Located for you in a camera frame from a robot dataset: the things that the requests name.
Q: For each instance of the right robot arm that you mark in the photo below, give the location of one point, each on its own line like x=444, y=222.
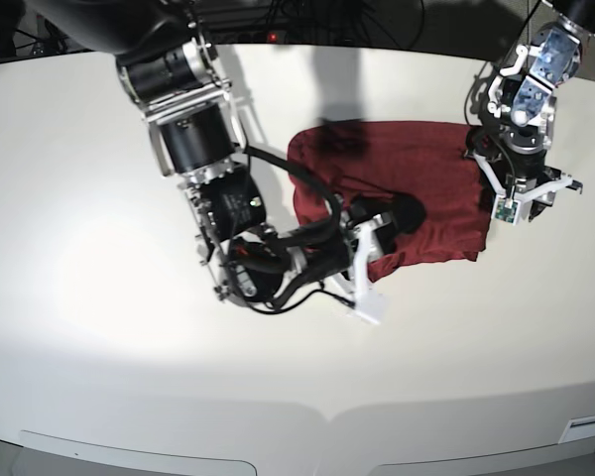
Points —
x=170, y=69

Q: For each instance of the black power strip red light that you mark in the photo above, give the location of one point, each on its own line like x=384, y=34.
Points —
x=255, y=36

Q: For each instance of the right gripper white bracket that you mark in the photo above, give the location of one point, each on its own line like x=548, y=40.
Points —
x=376, y=224

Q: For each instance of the dark red long-sleeve shirt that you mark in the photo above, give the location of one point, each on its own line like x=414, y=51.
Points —
x=387, y=160

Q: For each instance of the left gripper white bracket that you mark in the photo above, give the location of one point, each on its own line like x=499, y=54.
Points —
x=520, y=199

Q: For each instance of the white label plate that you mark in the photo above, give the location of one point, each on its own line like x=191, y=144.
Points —
x=578, y=428

